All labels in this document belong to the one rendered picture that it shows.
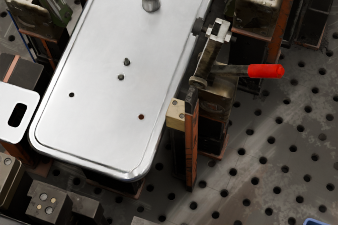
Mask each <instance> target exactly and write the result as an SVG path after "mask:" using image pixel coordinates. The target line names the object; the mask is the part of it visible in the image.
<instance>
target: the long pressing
mask: <svg viewBox="0 0 338 225"><path fill-rule="evenodd" d="M159 3H160V6H159V8H158V10H157V11H155V12H147V11H145V10H144V9H143V7H142V0H87V1H86V3H85V5H84V8H83V10H82V12H81V14H80V16H79V19H78V21H77V23H76V25H75V27H74V29H73V31H72V33H71V35H70V38H69V40H68V42H67V44H66V46H65V49H64V51H63V53H62V55H61V57H60V59H59V62H58V64H57V66H56V68H55V70H54V73H53V75H52V77H51V79H50V81H49V84H48V86H47V88H46V90H45V92H44V94H43V97H42V99H41V101H40V103H39V105H38V108H37V110H36V112H35V114H34V116H33V118H32V121H31V123H30V125H29V128H28V132H27V138H28V142H29V144H30V146H31V147H32V149H33V150H34V151H36V152H37V153H39V154H41V155H44V156H47V157H50V158H53V159H55V160H58V161H61V162H64V163H67V164H70V165H73V166H76V167H79V168H82V169H85V170H89V171H92V172H95V173H98V174H100V175H103V176H106V177H109V178H112V179H115V180H118V181H121V182H129V183H130V182H135V181H138V180H140V179H142V178H143V177H144V176H146V175H147V174H148V172H149V171H150V169H151V167H152V164H153V161H154V159H155V156H156V153H157V151H158V148H159V145H160V143H161V140H162V137H163V135H164V132H165V129H166V119H165V114H166V111H167V109H168V106H169V104H170V101H171V98H172V97H173V98H176V99H177V97H178V95H179V92H180V89H181V87H182V84H183V81H184V78H185V76H186V73H187V70H188V68H189V65H190V62H191V60H192V57H193V54H194V52H195V49H196V46H197V44H198V41H199V38H200V35H201V33H202V32H200V33H199V35H197V36H196V37H195V36H192V34H193V33H191V31H192V28H193V25H194V22H195V20H196V18H199V17H202V18H203V19H202V20H204V23H203V25H205V22H206V19H207V17H208V14H209V11H210V9H211V6H212V3H213V0H159ZM126 57H127V58H128V59H129V61H130V65H128V66H126V65H124V59H125V58H126ZM120 74H122V75H124V79H123V80H119V79H118V76H119V75H120ZM71 92H73V93H74V97H69V94H70V93H71ZM139 115H144V119H142V120H140V119H139V118H138V117H139Z"/></svg>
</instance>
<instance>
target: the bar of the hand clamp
mask: <svg viewBox="0 0 338 225"><path fill-rule="evenodd" d="M202 19H203V18H202V17H199V18H196V20H195V22H194V25H193V28H192V31H191V33H193V34H192V36H195V37H196V36H197V35H199V33H200V32H203V33H206V35H205V37H207V38H208V40H207V42H206V45H205V47H204V49H203V52H202V54H201V57H200V59H199V62H198V64H197V68H196V71H195V73H194V75H193V76H196V77H200V78H203V79H205V80H206V79H207V77H208V75H209V73H210V71H211V69H212V67H213V64H214V62H215V60H216V58H217V56H218V54H219V52H220V50H221V47H222V45H223V44H226V45H228V43H229V42H230V43H233V44H235V42H236V39H237V37H234V36H232V32H230V31H228V29H229V26H230V22H228V21H225V20H222V19H219V18H216V20H215V22H214V25H211V24H209V27H207V26H204V25H203V23H204V20H202Z"/></svg>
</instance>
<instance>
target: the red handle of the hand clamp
mask: <svg viewBox="0 0 338 225"><path fill-rule="evenodd" d="M284 73H285V69H284V68H283V66H282V65H281V64H250V65H213V67H212V69H211V71H210V73H209V75H208V76H230V77H250V78H277V79H280V78H282V76H283V75H284Z"/></svg>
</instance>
